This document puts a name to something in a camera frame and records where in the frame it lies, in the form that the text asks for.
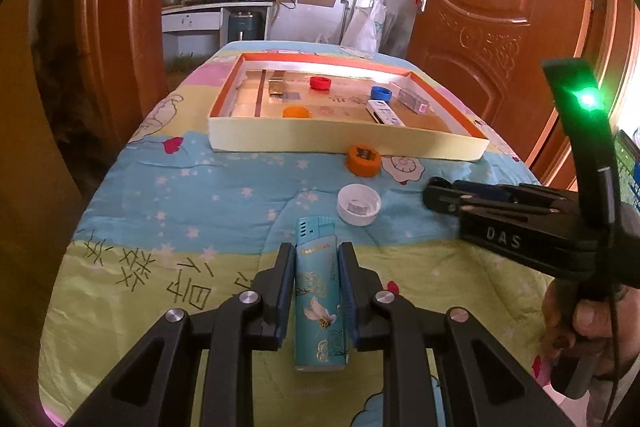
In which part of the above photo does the teal flower lighter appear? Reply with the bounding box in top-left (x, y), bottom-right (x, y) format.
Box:
top-left (294, 216), bottom-right (348, 372)

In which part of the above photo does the white Hello Kitty lighter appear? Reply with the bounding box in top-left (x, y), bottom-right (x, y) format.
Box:
top-left (367, 98), bottom-right (405, 127)

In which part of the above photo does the blue bottle cap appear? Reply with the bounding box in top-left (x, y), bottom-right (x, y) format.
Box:
top-left (370, 86), bottom-right (393, 103)

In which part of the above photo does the plain orange bottle cap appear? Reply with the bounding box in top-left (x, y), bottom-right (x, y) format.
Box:
top-left (282, 105), bottom-right (312, 119)

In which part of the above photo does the gold lighter box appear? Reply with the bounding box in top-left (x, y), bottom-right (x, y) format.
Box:
top-left (268, 70), bottom-right (286, 96)

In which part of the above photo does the right hand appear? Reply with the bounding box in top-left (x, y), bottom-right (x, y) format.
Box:
top-left (541, 280), bottom-right (639, 381)

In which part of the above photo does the white bottle cap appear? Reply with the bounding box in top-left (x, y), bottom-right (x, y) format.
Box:
top-left (336, 184), bottom-right (382, 228)

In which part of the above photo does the orange cap with black label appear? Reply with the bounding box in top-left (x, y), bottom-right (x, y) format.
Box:
top-left (345, 144), bottom-right (382, 178)

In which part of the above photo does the silver lighter with pink end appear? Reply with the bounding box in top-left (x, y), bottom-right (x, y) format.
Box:
top-left (397, 89), bottom-right (431, 115)

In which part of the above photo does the colourful cartoon sheep blanket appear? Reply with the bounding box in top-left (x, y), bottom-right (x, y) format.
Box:
top-left (37, 38), bottom-right (566, 427)

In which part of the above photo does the red bottle cap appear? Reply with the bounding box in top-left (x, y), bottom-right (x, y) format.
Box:
top-left (309, 76), bottom-right (332, 91)

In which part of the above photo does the white hanging sack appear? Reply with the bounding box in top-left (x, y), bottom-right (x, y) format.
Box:
top-left (341, 0), bottom-right (386, 54)

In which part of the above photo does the orange-rimmed shallow cardboard tray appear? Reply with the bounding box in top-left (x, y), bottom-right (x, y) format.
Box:
top-left (208, 52), bottom-right (489, 161)

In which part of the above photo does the brown wooden door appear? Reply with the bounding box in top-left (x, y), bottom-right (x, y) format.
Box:
top-left (408, 0), bottom-right (639, 188)

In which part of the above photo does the dark green air fryer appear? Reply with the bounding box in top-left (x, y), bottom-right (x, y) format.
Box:
top-left (228, 11), bottom-right (265, 41)

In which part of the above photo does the grey kitchen counter desk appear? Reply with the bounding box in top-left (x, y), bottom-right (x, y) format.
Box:
top-left (160, 1), bottom-right (276, 61)

